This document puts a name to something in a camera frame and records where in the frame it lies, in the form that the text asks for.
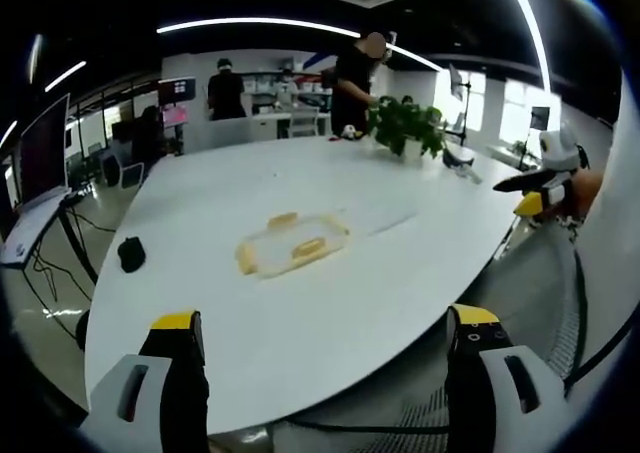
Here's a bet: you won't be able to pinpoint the green potted plant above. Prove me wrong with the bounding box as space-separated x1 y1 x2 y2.
366 94 450 164

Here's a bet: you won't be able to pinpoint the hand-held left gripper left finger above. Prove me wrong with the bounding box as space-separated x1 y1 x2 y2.
77 310 211 453

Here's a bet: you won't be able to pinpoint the small black object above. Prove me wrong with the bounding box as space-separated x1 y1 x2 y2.
117 236 148 274

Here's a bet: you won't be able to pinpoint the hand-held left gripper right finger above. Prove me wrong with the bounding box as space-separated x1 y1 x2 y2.
443 303 570 453

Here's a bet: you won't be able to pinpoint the black and white tool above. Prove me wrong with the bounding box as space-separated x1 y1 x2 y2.
441 144 485 185

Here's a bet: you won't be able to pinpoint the large display screen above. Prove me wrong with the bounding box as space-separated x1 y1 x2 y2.
17 92 72 210

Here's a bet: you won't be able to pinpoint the white side desk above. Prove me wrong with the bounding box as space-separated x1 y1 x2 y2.
0 188 69 270

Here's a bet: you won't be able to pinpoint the monitor on tripod stand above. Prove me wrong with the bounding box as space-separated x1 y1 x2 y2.
446 62 477 148

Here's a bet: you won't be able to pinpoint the person's right hand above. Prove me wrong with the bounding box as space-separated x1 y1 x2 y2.
567 169 607 213

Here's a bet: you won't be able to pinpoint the dark screen on stand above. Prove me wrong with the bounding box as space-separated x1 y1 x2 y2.
157 76 198 108

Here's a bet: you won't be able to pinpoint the black floor cables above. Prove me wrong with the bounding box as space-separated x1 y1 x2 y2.
29 200 119 347

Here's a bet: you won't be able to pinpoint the clear plastic food container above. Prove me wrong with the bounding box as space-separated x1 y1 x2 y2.
234 211 352 280

